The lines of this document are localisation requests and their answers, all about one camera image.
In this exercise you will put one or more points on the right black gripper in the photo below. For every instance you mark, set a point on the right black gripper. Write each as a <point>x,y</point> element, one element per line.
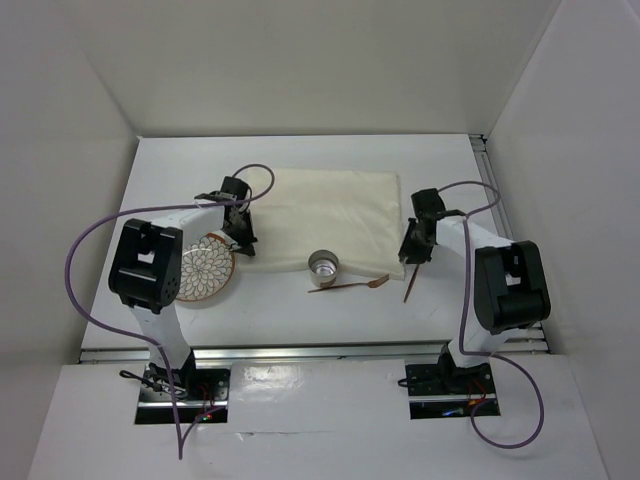
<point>418,256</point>

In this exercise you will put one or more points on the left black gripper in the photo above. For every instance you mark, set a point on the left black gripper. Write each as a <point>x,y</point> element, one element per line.
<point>244,244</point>

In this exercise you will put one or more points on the floral patterned ceramic plate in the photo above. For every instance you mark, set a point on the floral patterned ceramic plate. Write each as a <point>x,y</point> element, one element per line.
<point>207,266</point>

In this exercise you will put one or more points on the cream cloth placemat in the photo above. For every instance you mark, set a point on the cream cloth placemat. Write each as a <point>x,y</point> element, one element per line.
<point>356,215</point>

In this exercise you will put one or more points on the silver metal cup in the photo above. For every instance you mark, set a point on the silver metal cup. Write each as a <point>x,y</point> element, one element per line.
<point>323,266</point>

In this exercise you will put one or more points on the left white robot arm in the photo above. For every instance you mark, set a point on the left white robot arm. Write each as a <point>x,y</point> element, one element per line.
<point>146,275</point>

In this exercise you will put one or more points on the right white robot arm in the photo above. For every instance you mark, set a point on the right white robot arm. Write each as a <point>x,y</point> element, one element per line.
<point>505,291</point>

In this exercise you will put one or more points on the copper knife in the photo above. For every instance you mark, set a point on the copper knife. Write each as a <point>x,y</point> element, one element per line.
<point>411,283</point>

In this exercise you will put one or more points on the aluminium front rail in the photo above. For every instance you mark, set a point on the aluminium front rail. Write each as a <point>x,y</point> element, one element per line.
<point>295,353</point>

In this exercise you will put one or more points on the aluminium rail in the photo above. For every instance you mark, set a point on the aluminium rail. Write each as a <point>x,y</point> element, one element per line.
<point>295,353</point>
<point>498,220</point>

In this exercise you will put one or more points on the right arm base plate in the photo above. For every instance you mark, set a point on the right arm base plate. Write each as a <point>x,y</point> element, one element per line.
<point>431,395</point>

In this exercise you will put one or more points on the aluminium right side rail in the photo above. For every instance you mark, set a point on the aluminium right side rail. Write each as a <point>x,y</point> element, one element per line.
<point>498,220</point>

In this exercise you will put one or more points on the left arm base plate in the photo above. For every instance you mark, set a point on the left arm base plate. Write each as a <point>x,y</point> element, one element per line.
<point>206,400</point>

